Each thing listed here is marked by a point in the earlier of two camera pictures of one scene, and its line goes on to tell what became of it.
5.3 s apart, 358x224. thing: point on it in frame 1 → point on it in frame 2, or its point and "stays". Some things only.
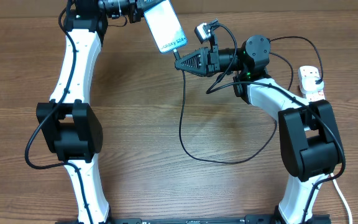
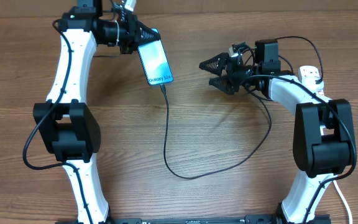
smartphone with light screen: [166, 27] → [155, 62]
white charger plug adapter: [309, 84] stays
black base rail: [245, 219] stays
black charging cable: [269, 143] → [266, 102]
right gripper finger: [196, 62] → [224, 84]
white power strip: [308, 71] stays
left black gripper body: [135, 10] → [128, 46]
